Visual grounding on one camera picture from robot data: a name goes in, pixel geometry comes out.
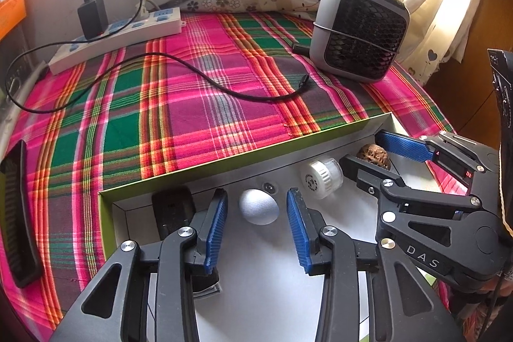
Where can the grey mini heater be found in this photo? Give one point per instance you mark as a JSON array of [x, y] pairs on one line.
[[358, 39]]

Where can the black rectangular device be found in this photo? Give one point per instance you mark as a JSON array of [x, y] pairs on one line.
[[174, 208]]

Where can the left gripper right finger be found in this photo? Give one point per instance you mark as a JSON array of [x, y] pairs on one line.
[[402, 304]]

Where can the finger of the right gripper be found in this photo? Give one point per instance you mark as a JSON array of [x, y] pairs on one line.
[[392, 187], [460, 165]]

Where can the green and white tray box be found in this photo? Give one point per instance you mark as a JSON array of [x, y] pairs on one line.
[[263, 294]]

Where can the small white egg-shaped knob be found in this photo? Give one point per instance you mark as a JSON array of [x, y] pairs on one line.
[[257, 207]]

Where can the plaid bed cover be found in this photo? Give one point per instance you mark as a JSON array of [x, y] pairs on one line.
[[225, 85]]

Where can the orange box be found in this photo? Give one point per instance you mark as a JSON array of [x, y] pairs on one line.
[[12, 12]]

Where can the person's right hand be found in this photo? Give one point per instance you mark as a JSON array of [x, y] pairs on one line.
[[506, 286]]

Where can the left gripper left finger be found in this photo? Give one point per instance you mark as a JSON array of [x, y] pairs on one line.
[[113, 307]]

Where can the black smartphone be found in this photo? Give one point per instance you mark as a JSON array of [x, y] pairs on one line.
[[21, 249]]

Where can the brown walnut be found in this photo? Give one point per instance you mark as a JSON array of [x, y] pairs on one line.
[[375, 155]]

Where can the white ribbed round cap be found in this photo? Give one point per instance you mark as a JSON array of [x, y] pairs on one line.
[[321, 178]]

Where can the white power strip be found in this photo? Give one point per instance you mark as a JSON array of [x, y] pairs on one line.
[[161, 23]]

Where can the black charger with cable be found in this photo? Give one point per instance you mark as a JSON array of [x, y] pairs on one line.
[[93, 19]]

